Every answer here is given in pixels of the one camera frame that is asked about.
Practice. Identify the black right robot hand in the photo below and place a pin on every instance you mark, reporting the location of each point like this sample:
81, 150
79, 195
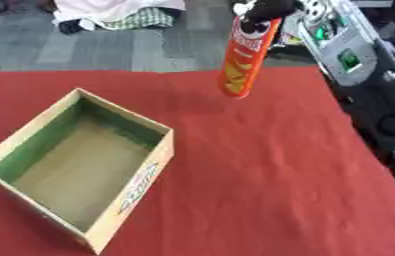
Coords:
270, 7

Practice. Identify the white and checked cloth pile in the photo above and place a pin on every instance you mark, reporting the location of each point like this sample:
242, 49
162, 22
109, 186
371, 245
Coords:
119, 13

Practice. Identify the orange cylindrical chip can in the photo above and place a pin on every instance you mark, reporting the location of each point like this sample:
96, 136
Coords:
247, 53

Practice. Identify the tan cardboard box green inside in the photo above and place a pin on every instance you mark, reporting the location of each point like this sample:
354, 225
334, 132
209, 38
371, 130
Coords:
84, 166

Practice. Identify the silver and black right robot arm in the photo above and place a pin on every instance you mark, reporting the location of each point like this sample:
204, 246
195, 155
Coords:
375, 83

